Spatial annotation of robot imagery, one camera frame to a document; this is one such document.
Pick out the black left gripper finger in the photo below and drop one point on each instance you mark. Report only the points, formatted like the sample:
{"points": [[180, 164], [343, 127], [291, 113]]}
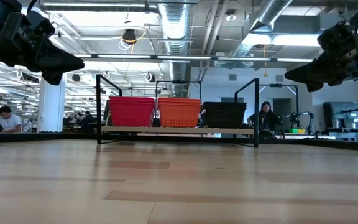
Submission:
{"points": [[53, 78], [61, 62]]}

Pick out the white square pillar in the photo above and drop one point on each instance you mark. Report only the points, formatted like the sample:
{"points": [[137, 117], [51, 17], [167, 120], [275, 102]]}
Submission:
{"points": [[51, 105]]}

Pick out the black metal wooden board shelf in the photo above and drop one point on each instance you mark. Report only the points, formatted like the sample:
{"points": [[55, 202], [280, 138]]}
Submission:
{"points": [[182, 130]]}

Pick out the silver spiral ventilation duct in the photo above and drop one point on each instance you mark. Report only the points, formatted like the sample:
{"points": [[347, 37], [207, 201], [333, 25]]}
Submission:
{"points": [[176, 31], [266, 15]]}

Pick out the long ceiling light strip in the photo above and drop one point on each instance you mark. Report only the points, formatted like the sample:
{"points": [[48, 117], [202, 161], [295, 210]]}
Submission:
{"points": [[182, 57]]}

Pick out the black aluminium table frame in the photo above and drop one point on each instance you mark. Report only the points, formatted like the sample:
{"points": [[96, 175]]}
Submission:
{"points": [[42, 137]]}

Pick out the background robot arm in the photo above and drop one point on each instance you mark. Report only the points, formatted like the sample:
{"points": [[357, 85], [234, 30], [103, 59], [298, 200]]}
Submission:
{"points": [[297, 118]]}

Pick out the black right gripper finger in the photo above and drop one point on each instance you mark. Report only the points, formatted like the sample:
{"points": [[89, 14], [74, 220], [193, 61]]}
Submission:
{"points": [[315, 86], [306, 71]]}

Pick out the green yellow toy blocks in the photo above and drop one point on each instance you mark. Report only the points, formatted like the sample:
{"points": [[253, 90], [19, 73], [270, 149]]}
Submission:
{"points": [[297, 131]]}

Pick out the black ceiling device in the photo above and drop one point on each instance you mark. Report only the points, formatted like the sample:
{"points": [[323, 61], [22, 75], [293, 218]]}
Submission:
{"points": [[130, 35]]}

